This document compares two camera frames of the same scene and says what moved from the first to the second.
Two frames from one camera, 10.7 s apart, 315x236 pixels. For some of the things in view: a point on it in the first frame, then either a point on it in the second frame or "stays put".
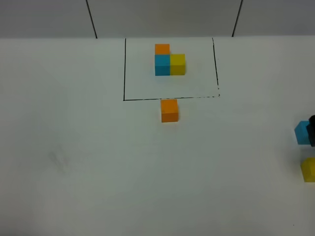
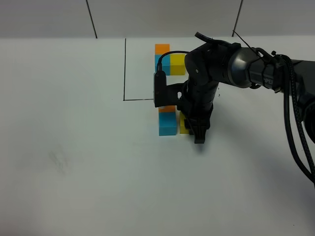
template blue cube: x=162 y=65 stays put
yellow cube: x=307 y=167 -> x=182 y=129
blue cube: x=301 y=132 -> x=167 y=123
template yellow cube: x=177 y=64 stays put
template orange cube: x=162 y=49 stays put
